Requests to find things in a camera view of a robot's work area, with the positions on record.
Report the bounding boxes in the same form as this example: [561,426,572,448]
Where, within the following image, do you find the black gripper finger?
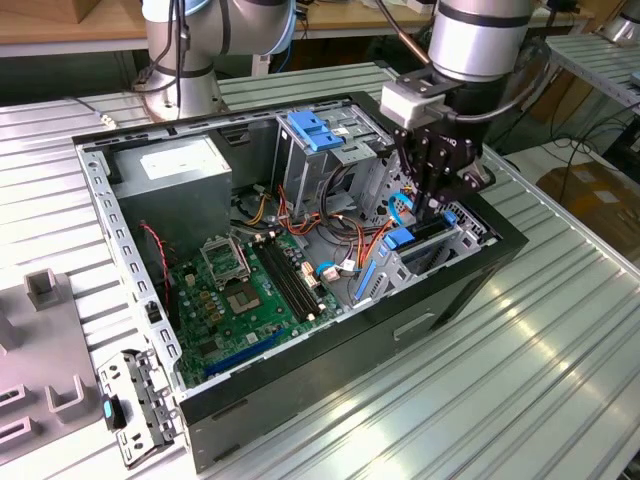
[429,149,497,220]
[392,126,435,219]

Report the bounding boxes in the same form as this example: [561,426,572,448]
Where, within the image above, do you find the hard disk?
[352,209,460,304]

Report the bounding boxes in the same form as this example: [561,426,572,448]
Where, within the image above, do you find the red yellow power wire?
[359,217,401,274]

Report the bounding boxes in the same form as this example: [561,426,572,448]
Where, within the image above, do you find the perforated metal disk bay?
[349,147,496,309]

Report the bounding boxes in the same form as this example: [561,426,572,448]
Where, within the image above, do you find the blue plastic drive latch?
[287,110,346,152]

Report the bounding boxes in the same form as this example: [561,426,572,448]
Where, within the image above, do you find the grey metal drive cage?
[272,102,399,221]

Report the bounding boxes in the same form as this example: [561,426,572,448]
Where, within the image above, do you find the cardboard box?
[537,159,640,246]

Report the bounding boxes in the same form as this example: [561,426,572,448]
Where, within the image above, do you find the wooden desk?
[294,0,599,96]
[0,0,151,59]

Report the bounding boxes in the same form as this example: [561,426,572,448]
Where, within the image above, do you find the metal slat side table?
[519,32,640,151]

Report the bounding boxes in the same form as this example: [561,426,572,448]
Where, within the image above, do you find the black RAM slots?
[252,234,322,324]

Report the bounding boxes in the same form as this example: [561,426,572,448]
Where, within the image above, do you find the CPU socket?
[199,233,252,290]

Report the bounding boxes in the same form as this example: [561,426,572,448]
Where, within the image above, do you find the black open PC case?
[71,91,530,474]

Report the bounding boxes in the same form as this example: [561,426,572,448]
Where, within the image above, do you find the grey power supply unit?
[108,134,234,251]

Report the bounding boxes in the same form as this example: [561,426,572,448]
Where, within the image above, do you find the blue expansion slot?
[204,327,289,379]

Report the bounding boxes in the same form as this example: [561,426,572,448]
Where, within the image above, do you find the green motherboard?
[167,232,346,389]

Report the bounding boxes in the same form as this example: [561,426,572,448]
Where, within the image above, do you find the small brown box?
[73,0,146,25]

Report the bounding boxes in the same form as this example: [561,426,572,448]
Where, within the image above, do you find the grey parts rack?
[0,267,104,480]

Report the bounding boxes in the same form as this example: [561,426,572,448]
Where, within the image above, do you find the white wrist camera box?
[379,82,447,129]

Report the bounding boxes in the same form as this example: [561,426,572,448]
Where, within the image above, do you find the blue looped disk wire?
[388,192,417,227]

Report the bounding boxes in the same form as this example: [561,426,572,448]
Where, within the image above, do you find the orange red wire bundle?
[276,184,366,251]

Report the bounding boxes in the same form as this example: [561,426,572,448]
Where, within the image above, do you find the blue wire with label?
[315,258,364,282]

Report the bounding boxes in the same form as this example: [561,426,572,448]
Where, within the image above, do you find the yellow black wire bundle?
[243,187,274,227]

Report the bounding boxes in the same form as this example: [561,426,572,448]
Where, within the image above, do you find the red black twisted wire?
[138,222,175,306]

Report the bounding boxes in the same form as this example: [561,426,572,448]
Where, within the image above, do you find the grey cable with plug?
[64,95,112,126]

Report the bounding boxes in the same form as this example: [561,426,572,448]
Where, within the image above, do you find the hinged metal slot bracket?
[96,348,182,471]

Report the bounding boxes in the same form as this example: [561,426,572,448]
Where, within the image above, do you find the black blue bracket latch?
[101,393,127,431]

